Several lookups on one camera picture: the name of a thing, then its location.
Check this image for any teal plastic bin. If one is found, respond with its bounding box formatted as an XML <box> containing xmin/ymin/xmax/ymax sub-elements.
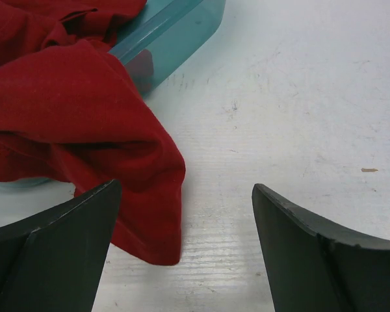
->
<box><xmin>0</xmin><ymin>0</ymin><xmax>228</xmax><ymax>192</ymax></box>

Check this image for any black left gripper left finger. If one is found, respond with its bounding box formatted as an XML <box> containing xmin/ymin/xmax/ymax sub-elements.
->
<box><xmin>0</xmin><ymin>180</ymin><xmax>122</xmax><ymax>311</ymax></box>

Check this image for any red t shirt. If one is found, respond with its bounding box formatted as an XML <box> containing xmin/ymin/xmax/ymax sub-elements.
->
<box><xmin>0</xmin><ymin>1</ymin><xmax>185</xmax><ymax>265</ymax></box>

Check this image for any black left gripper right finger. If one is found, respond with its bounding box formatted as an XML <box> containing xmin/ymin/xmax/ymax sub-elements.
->
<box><xmin>252</xmin><ymin>184</ymin><xmax>390</xmax><ymax>312</ymax></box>

